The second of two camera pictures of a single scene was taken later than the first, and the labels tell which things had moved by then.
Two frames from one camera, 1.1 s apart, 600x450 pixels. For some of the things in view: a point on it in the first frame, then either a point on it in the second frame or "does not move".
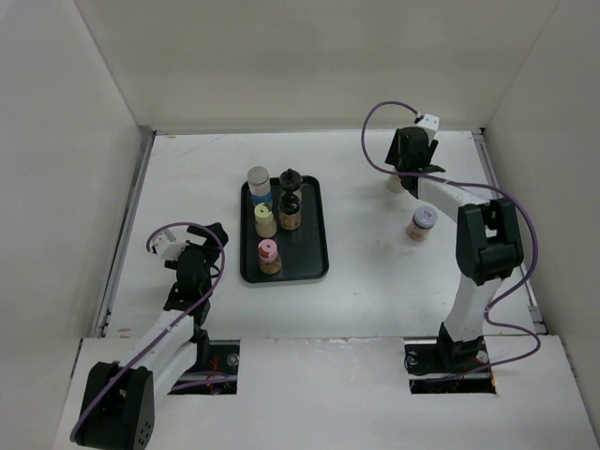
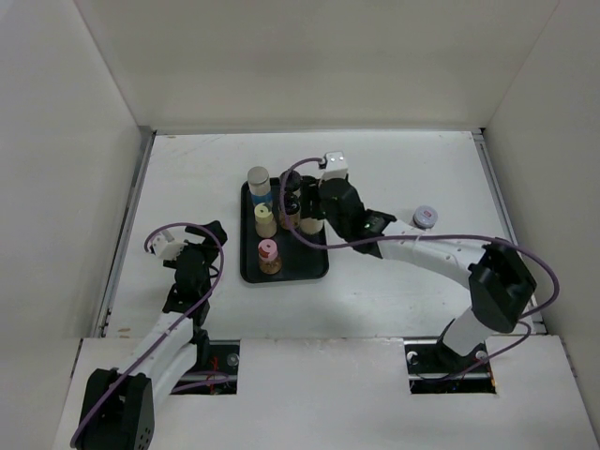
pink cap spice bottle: [269, 260] does not move
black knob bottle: [290, 207] does not move
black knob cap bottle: [291, 181] does not move
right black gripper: [393, 157] -> [310, 191]
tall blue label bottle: [260, 186] does not move
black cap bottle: [394, 184] -> [311, 226]
